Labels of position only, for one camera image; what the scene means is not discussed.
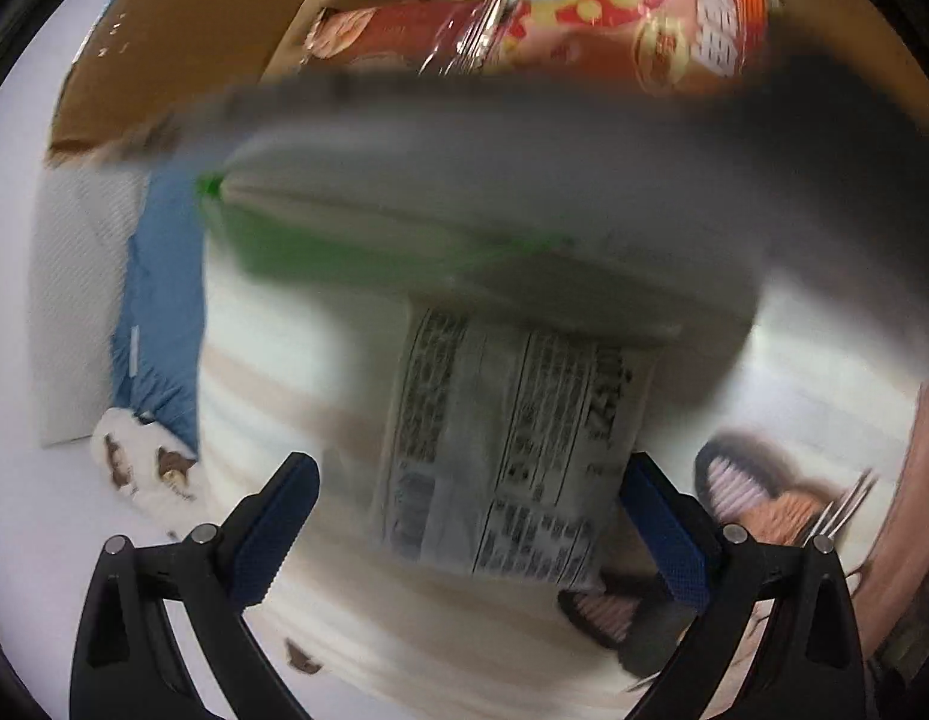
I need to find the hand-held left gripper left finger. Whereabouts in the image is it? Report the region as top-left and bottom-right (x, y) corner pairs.
(68, 452), (321, 720)

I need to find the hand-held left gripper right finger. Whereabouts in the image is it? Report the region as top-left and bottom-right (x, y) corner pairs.
(618, 452), (877, 720)

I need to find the white green snack packet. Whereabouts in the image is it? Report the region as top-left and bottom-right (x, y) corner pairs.
(194, 172), (762, 587)

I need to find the brown cardboard box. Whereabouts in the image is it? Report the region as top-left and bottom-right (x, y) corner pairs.
(48, 0), (929, 260)

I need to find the panda print snack bag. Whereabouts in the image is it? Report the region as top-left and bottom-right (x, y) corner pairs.
(426, 0), (774, 95)

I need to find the pink striped slipper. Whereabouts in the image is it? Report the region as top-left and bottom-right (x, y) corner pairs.
(693, 427), (882, 542)
(558, 570), (709, 650)

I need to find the bear print pillow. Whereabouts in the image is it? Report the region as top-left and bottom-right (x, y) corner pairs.
(89, 406), (212, 523)

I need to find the blue quilt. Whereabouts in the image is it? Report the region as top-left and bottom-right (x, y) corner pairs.
(110, 165), (208, 460)

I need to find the white pillow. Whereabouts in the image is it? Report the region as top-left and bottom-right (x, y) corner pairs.
(33, 165), (152, 448)

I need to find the red snack bag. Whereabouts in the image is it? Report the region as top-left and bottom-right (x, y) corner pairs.
(306, 0), (504, 77)

